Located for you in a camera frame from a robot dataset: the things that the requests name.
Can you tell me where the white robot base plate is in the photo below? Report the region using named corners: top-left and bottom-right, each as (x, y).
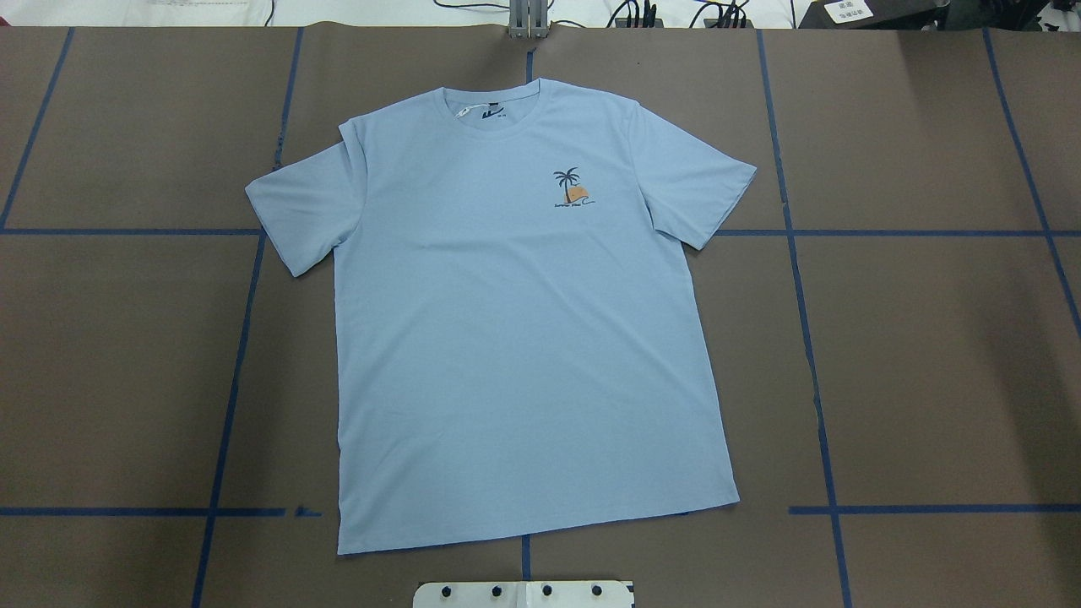
top-left (412, 580), bottom-right (636, 607)

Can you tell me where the aluminium frame post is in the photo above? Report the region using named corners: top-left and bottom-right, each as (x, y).
top-left (507, 0), bottom-right (551, 40)

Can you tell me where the light blue t-shirt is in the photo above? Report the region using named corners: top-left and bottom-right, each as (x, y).
top-left (246, 79), bottom-right (757, 556)

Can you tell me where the black box with label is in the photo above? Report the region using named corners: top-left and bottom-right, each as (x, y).
top-left (796, 1), bottom-right (950, 30)

